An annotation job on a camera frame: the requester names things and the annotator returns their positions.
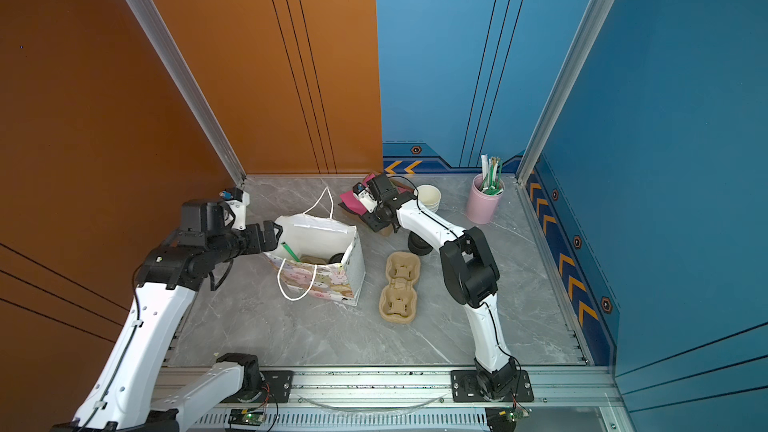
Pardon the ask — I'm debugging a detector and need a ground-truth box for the green straw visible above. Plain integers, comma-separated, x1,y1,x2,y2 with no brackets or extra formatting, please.
281,242,301,263

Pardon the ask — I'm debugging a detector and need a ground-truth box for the pink napkin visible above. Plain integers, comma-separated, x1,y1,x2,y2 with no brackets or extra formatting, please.
341,174,374,208

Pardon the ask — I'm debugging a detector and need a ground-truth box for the single beige pulp cup carrier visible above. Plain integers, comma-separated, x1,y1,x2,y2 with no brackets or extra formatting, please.
300,256,328,267

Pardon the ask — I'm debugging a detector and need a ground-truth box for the white paper gift bag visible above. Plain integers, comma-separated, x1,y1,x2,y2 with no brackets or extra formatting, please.
266,189,366,306

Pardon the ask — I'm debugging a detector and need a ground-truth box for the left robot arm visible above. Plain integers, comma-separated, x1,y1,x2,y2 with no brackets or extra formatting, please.
52,192,283,431

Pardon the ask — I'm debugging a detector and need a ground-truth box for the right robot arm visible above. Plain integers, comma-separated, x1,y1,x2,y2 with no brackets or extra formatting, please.
352,174,523,401

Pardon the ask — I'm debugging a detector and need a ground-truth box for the stack of paper cups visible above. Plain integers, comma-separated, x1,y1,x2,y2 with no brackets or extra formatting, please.
416,184,442,213

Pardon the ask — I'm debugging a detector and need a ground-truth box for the stack of black lids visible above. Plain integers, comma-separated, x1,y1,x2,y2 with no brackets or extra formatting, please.
407,232,433,256

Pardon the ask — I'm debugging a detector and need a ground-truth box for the pink straw holder cup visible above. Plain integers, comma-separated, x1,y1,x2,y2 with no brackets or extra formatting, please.
466,174,504,224

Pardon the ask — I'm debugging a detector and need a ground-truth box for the bundle of wrapped straws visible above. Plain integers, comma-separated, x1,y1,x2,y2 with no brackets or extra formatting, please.
478,154,504,196

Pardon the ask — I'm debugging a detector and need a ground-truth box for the green circuit board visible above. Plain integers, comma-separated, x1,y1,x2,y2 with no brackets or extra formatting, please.
227,408,265,428

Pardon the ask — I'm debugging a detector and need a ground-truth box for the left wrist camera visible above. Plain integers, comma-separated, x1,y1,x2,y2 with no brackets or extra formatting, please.
219,187,250,231

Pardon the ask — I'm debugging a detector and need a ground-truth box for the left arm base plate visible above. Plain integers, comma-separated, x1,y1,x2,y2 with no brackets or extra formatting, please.
222,370,294,405

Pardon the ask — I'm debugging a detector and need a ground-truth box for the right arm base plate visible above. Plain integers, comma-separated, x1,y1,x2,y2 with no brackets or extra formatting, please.
450,370,535,403

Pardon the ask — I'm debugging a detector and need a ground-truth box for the aluminium front rail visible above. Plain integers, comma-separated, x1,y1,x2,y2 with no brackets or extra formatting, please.
190,365,634,431

